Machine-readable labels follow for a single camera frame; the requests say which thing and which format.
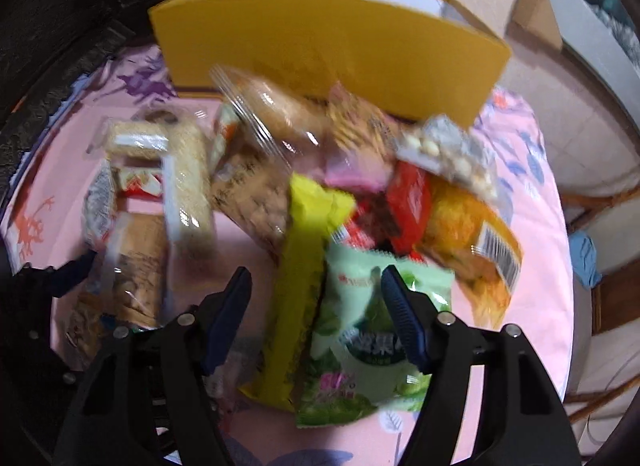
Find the red wafer packet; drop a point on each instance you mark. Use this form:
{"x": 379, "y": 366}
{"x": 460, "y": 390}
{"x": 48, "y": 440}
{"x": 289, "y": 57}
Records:
{"x": 410, "y": 201}

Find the blue cloth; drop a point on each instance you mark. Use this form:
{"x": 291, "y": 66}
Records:
{"x": 585, "y": 258}

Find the yellow cardboard box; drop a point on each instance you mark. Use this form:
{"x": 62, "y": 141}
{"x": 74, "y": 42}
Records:
{"x": 320, "y": 40}

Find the teal framed picture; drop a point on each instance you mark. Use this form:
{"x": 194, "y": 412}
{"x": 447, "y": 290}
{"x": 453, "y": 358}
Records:
{"x": 612, "y": 5}

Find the large dark red snack packet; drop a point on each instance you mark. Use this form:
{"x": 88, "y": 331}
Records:
{"x": 371, "y": 226}

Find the clear bag of round biscuits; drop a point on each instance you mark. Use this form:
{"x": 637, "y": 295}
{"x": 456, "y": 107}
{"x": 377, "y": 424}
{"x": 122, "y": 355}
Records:
{"x": 356, "y": 138}

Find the clear brown biscuit packet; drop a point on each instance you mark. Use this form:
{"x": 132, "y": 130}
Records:
{"x": 136, "y": 271}

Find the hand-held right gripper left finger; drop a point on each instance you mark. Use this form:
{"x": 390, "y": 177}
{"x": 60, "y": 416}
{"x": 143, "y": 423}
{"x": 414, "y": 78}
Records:
{"x": 229, "y": 307}

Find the beige biscuit packet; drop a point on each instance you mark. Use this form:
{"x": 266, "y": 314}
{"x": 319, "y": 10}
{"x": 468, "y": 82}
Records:
{"x": 256, "y": 196}

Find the clear peanut packet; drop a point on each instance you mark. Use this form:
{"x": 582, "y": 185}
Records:
{"x": 450, "y": 158}

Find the clear sesame bar packet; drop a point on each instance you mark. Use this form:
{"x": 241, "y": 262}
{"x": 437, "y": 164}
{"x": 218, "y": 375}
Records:
{"x": 136, "y": 138}
{"x": 186, "y": 180}

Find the brown cardboard box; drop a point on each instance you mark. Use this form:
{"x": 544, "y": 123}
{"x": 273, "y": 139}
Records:
{"x": 535, "y": 15}

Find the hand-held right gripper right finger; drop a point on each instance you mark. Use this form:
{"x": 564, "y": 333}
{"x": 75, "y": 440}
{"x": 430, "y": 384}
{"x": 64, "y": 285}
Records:
{"x": 401, "y": 307}

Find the light green snack packet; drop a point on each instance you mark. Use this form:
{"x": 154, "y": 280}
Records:
{"x": 357, "y": 306}

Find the wooden chair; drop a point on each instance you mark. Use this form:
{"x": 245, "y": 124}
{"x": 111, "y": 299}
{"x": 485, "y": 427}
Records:
{"x": 607, "y": 308}

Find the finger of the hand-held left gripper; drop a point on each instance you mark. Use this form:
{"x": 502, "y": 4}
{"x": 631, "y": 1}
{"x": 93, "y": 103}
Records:
{"x": 45, "y": 336}
{"x": 75, "y": 273}

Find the small red and white packet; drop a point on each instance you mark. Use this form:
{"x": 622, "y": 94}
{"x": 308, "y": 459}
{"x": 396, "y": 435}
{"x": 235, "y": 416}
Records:
{"x": 141, "y": 183}

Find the pink printed tablecloth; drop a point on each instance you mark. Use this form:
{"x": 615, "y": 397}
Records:
{"x": 530, "y": 296}

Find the yellow-green snack packet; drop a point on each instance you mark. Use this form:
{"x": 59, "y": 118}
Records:
{"x": 300, "y": 276}

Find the clear bread packet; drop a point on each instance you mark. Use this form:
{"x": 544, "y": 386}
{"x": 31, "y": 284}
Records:
{"x": 272, "y": 105}

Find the dark carved wooden furniture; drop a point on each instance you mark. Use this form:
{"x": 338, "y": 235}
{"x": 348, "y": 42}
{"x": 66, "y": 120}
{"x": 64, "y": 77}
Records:
{"x": 60, "y": 20}

